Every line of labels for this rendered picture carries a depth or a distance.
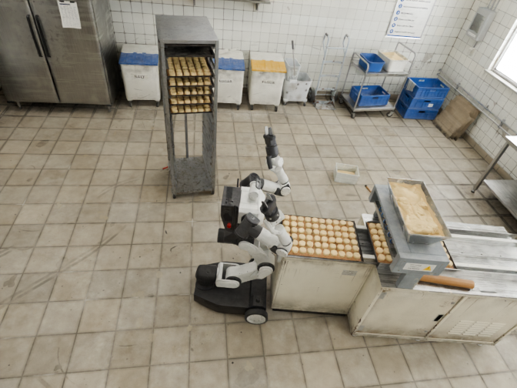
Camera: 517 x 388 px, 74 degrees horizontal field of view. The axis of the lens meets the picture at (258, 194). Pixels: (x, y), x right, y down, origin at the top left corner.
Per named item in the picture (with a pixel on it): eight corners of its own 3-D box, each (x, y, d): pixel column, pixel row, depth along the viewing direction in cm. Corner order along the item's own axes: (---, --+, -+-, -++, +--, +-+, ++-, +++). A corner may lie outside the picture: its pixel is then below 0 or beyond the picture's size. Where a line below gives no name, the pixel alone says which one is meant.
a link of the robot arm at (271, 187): (285, 200, 265) (261, 194, 254) (279, 191, 275) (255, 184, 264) (292, 188, 260) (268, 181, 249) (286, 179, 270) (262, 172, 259)
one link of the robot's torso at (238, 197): (218, 242, 242) (219, 207, 218) (223, 209, 267) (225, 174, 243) (259, 246, 243) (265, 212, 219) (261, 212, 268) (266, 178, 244)
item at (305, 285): (339, 285, 335) (369, 225, 275) (345, 319, 310) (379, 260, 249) (268, 280, 331) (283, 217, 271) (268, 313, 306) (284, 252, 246)
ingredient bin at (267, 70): (248, 112, 565) (251, 66, 513) (245, 94, 611) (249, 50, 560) (279, 113, 572) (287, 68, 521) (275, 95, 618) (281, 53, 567)
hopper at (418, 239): (415, 194, 265) (423, 180, 256) (442, 252, 224) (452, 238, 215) (379, 190, 263) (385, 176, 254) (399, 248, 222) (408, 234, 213)
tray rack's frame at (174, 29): (215, 195, 405) (221, 40, 285) (171, 200, 392) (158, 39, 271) (207, 162, 449) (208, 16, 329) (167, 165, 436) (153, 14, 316)
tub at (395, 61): (391, 61, 585) (395, 49, 571) (405, 72, 554) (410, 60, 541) (372, 61, 575) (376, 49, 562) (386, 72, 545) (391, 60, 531)
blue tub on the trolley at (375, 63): (372, 62, 571) (375, 53, 560) (382, 72, 543) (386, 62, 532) (355, 61, 565) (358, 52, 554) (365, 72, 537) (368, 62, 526)
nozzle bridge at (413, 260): (398, 216, 294) (415, 187, 271) (427, 290, 241) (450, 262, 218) (361, 213, 292) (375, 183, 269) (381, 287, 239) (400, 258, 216)
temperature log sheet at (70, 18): (82, 28, 428) (75, 1, 408) (81, 28, 426) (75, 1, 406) (63, 27, 425) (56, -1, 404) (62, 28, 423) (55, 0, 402)
